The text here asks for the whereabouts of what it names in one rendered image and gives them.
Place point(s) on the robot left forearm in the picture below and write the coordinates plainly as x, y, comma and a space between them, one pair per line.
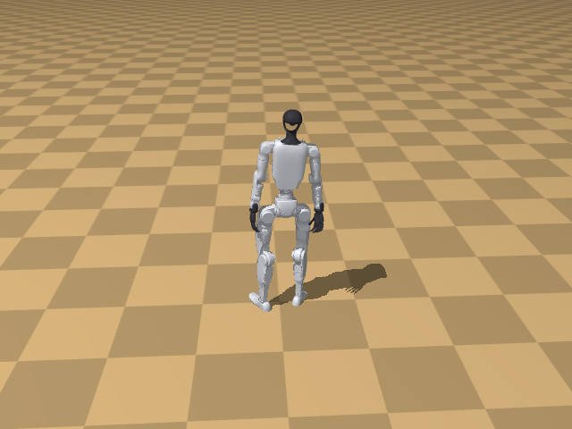
256, 191

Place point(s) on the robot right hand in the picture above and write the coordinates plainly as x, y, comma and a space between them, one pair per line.
318, 219

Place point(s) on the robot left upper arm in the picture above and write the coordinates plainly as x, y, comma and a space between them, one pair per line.
266, 148

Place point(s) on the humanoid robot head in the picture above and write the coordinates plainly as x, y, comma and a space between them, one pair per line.
292, 117

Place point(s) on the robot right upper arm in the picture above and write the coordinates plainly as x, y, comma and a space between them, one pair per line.
315, 163

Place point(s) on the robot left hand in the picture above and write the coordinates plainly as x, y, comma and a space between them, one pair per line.
253, 212

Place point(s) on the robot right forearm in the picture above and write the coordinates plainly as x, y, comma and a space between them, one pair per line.
317, 194

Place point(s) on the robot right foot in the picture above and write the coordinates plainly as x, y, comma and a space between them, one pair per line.
297, 299

